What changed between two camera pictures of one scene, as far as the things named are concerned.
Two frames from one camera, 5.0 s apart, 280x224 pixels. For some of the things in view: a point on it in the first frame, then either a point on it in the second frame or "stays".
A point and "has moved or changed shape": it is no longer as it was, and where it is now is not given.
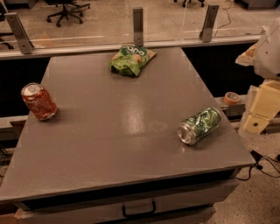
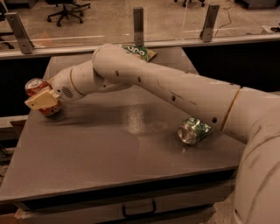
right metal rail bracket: [206, 33] stays
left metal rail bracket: [21, 32] stays
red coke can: [38, 101] has moved or changed shape
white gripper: [269, 57] → [61, 83]
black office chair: [69, 7] stays
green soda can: [199, 125] stays
